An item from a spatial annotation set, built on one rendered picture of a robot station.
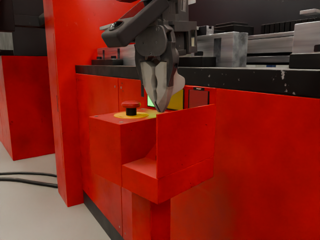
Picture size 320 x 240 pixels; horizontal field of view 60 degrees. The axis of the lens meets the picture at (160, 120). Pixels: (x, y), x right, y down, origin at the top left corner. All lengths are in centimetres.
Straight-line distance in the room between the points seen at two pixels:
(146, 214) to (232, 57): 47
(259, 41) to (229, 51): 27
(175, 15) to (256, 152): 32
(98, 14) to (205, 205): 133
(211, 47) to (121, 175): 50
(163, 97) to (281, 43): 63
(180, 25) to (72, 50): 129
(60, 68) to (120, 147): 123
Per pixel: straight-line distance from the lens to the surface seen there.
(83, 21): 175
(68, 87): 171
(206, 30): 91
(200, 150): 52
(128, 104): 56
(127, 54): 134
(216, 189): 73
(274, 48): 104
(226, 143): 67
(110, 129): 52
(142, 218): 60
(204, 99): 55
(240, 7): 153
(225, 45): 83
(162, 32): 45
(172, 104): 60
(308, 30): 68
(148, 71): 48
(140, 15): 43
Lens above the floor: 89
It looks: 12 degrees down
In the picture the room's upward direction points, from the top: straight up
